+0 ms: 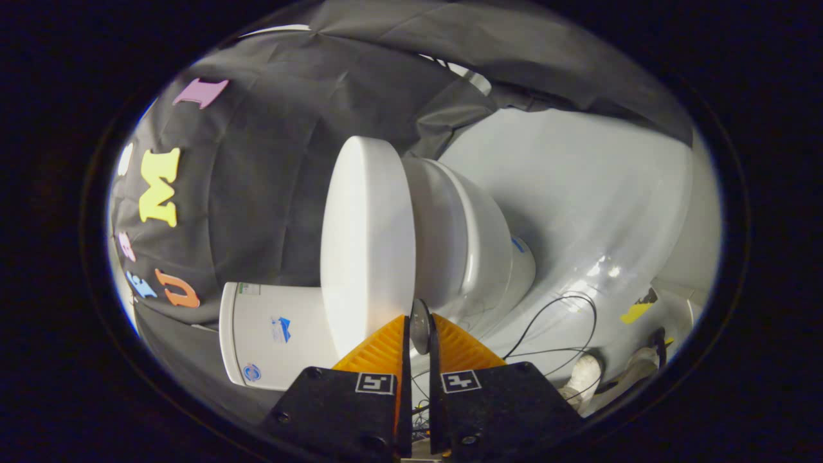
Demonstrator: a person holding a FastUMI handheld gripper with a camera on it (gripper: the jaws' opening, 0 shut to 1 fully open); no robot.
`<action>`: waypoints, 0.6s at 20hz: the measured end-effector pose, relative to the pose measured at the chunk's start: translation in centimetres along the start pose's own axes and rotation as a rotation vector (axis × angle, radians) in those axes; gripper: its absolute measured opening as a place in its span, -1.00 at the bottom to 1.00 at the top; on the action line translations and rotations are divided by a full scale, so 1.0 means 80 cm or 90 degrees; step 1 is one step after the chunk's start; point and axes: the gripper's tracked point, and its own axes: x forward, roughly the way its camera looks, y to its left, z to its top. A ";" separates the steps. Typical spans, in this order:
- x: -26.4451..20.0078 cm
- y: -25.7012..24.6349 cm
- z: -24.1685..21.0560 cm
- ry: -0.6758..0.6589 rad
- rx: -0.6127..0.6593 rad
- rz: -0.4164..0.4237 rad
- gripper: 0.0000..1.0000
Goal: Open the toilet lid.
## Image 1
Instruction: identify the white ceramic toilet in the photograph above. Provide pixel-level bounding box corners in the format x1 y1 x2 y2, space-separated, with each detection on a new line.
219 156 537 392

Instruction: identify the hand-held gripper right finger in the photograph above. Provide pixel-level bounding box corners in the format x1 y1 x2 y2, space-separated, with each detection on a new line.
427 313 584 463

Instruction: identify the yellow floor tape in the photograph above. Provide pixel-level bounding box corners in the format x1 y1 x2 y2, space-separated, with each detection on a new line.
619 287 660 325

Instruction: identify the white toilet lid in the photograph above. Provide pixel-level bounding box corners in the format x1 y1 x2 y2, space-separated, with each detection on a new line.
320 136 433 359

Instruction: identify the black cable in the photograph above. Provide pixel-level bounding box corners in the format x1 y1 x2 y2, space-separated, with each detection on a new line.
503 293 599 361

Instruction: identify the tangle of black cables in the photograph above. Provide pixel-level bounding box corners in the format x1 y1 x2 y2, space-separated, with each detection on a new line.
412 370 431 442

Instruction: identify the black backdrop cloth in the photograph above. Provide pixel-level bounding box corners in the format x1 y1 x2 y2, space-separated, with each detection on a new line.
106 0 695 425

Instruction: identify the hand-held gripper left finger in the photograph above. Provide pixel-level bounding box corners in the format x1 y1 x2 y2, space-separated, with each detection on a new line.
257 314 413 463

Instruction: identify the person's white shoe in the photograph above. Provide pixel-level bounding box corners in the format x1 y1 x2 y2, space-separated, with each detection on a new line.
604 347 663 399
559 354 604 412

